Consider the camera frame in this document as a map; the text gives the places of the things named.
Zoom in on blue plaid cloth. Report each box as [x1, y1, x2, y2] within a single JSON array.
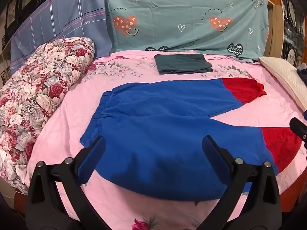
[[10, 0, 113, 76]]

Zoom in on folded dark green garment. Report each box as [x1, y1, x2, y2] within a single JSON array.
[[154, 54, 214, 75]]

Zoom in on white quilted pillow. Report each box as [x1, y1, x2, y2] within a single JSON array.
[[259, 56, 307, 111]]

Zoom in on pink floral bed sheet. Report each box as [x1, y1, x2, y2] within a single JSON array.
[[27, 49, 307, 230]]

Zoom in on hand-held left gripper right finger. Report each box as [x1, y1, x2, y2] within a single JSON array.
[[194, 135, 283, 230]]

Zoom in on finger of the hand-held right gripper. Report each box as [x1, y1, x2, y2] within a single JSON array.
[[289, 117, 307, 139]]

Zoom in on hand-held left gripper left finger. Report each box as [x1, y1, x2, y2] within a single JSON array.
[[26, 135, 113, 230]]

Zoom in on blue and red pants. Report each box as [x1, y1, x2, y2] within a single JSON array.
[[80, 78, 303, 201]]

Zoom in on teal heart-print cloth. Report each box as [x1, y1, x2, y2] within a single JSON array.
[[105, 0, 269, 58]]

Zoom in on red floral quilt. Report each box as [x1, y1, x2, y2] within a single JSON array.
[[0, 37, 96, 195]]

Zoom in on wooden bed frame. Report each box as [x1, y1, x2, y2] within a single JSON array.
[[257, 0, 286, 59]]

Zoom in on dark blue cloth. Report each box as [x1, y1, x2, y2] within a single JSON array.
[[296, 63, 307, 87]]

